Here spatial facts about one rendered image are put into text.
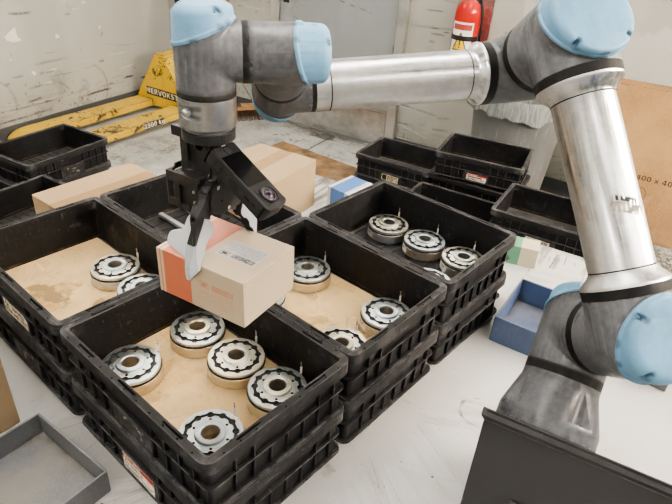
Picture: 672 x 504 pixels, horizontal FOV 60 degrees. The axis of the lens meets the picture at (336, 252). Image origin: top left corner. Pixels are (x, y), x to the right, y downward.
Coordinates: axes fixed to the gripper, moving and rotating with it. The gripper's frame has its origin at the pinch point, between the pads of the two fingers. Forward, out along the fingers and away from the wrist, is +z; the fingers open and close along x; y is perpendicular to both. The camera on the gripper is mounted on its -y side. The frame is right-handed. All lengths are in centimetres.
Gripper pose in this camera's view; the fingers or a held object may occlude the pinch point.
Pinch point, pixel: (226, 259)
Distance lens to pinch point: 88.2
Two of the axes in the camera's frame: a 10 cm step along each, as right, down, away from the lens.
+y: -8.6, -3.1, 4.1
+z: -0.6, 8.5, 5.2
